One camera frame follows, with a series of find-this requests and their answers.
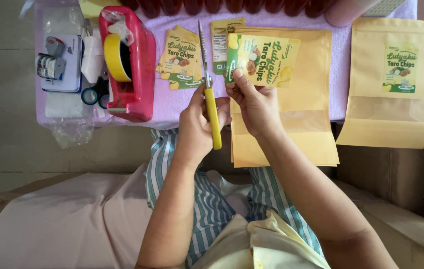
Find clear plastic bag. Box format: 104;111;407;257
34;0;98;149

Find beige sofa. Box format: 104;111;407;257
0;100;424;269

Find blue-handled scissors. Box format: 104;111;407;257
81;76;110;110

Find white tissue stack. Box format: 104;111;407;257
45;91;86;119

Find crumpled clear plastic wrap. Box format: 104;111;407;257
102;9;135;46

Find yellow nutrition table sticker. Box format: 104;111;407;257
210;17;246;75

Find person's striped trousers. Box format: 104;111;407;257
144;128;325;269

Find person's right hand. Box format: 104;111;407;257
225;69;284;139

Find stack of plain yellow pouches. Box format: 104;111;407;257
230;27;340;168

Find person's left hand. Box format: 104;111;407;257
176;85;232;167

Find labelled yellow pouch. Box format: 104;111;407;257
336;17;424;149

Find yellow paper sheet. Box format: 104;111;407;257
79;0;121;19

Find row of dark red bottles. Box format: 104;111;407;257
120;0;338;19

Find person's cream shirt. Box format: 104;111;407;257
190;209;332;269

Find yellow tape roll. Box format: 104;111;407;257
103;33;133;83

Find pale pink cloth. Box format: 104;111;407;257
0;164;154;269

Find white grid basket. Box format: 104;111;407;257
361;0;407;18

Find white folded paper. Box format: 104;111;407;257
81;35;105;84

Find red tape dispenser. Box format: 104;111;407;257
99;5;157;123

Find grey date stamp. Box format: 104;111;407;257
35;36;67;80

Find blue and white ink pad tin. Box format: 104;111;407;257
40;34;84;93

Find yellow-handled scissors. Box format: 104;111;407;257
198;20;222;150

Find purple table cloth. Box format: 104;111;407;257
35;0;418;130

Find pink cylindrical container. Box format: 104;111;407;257
324;0;381;28

